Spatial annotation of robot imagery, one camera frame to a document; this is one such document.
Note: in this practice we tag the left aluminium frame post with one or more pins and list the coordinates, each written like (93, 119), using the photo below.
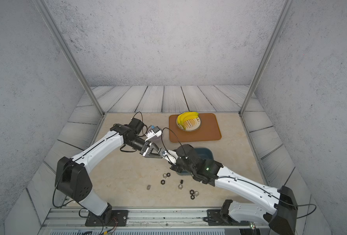
(52, 26)

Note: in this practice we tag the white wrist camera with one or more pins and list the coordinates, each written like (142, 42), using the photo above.
(171, 157)
(150, 136)

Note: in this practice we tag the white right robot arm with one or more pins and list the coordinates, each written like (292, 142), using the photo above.
(277, 208)

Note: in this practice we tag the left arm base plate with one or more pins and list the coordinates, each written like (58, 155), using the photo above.
(110, 218)

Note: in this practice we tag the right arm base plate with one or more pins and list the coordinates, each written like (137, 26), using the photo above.
(216, 218)

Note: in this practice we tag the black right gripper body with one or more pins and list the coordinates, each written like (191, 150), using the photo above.
(180, 166)

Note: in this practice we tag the teal plastic storage box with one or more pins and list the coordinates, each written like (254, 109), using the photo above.
(203, 153)

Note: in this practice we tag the lilac ceramic bowl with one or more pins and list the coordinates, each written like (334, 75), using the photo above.
(157, 131)

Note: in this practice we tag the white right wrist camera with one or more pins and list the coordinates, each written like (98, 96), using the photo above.
(171, 157)

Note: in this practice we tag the right aluminium frame post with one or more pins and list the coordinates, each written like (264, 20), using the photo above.
(267, 54)

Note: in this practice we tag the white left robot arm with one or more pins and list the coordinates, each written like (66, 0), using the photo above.
(72, 174)

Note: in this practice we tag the brown rectangular mat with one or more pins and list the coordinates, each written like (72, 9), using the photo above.
(208, 130)

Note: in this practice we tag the patterned plate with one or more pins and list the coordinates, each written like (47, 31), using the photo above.
(189, 125)

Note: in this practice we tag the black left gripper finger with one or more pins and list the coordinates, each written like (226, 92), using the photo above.
(158, 147)
(153, 155)

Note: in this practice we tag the yellow banana bunch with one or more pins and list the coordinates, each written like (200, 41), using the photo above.
(187, 115)

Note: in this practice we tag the aluminium frame post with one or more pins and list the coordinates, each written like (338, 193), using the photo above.
(52, 26)
(267, 54)

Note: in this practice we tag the aluminium front rail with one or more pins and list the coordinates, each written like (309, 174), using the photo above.
(147, 221)

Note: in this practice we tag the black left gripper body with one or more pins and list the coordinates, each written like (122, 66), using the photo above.
(145, 147)

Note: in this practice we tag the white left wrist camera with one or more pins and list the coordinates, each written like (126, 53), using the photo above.
(150, 136)

